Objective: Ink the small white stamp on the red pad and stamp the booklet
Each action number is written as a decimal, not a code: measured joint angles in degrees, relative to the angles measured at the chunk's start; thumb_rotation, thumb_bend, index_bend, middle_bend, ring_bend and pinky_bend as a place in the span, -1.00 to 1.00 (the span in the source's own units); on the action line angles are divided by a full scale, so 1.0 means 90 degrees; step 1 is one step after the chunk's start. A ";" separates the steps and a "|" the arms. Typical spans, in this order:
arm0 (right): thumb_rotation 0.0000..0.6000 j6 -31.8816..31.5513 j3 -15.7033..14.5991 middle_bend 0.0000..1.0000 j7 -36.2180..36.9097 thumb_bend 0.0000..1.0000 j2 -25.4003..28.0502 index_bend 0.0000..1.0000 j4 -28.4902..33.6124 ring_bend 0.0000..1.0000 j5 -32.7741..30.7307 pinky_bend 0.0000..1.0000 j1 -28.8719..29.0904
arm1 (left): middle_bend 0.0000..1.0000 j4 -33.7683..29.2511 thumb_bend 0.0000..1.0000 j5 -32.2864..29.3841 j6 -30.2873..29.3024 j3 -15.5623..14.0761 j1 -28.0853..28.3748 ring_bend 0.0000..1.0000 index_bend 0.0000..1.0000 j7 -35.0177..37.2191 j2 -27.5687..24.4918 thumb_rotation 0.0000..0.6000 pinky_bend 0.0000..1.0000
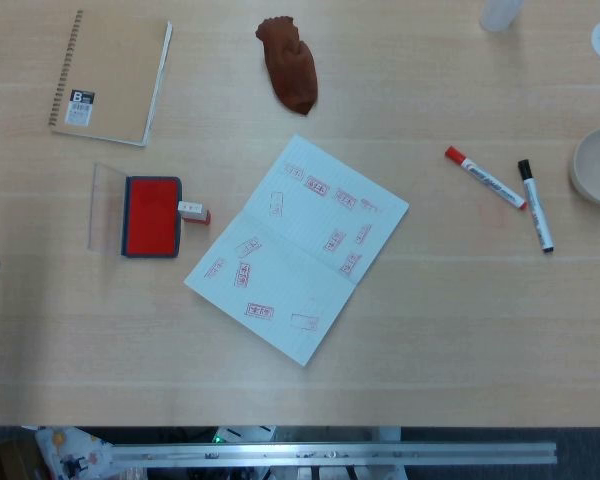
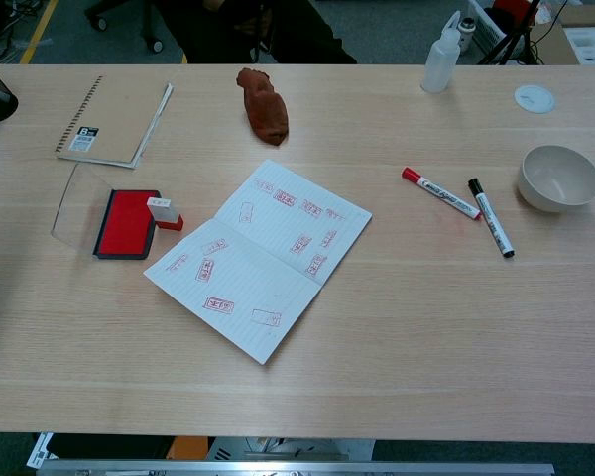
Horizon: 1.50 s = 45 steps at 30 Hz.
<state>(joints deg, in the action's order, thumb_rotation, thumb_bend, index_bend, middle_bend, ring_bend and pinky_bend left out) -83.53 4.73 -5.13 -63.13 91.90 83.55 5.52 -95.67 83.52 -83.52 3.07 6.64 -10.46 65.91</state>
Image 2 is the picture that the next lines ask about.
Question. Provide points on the white stamped notebook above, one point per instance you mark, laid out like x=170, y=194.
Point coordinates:
x=258, y=268

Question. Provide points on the red white rubber stamp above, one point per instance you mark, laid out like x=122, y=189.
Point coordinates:
x=161, y=210

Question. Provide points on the red ink pad tray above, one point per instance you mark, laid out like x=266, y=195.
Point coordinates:
x=124, y=223

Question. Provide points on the reddish brown cloth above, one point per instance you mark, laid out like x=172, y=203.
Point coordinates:
x=265, y=111

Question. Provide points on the red whiteboard marker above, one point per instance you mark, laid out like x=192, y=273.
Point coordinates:
x=441, y=194

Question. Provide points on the black whiteboard marker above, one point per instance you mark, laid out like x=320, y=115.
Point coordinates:
x=491, y=218

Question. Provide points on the white machine under table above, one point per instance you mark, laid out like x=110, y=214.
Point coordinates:
x=287, y=448

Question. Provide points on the brown spiral notebook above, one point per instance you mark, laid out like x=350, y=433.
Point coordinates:
x=116, y=119

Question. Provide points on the person in black clothes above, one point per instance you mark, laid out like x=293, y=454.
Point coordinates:
x=228, y=30

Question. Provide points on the clear ink pad lid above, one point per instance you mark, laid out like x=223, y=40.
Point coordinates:
x=79, y=208

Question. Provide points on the translucent squeeze bottle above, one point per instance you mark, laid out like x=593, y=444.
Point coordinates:
x=440, y=62

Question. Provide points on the orange object under table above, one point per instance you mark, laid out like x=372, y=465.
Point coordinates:
x=188, y=448

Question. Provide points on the black office chair base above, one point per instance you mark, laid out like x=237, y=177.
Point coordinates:
x=146, y=20

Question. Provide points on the beige bowl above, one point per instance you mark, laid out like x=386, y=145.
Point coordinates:
x=558, y=181

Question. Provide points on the small white black-capped bottle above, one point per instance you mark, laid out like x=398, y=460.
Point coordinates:
x=467, y=32

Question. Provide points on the white plastic basket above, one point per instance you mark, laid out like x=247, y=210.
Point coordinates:
x=488, y=27

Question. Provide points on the black tripod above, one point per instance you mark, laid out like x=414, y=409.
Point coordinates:
x=515, y=35

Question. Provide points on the brown cardboard box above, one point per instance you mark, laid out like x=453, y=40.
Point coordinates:
x=550, y=47

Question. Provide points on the white printed label sheet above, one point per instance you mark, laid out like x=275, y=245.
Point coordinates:
x=39, y=448

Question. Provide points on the white foam packaging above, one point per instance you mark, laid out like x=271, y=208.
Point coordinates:
x=592, y=47

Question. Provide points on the silver metal rail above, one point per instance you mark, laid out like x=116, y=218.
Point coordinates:
x=277, y=468

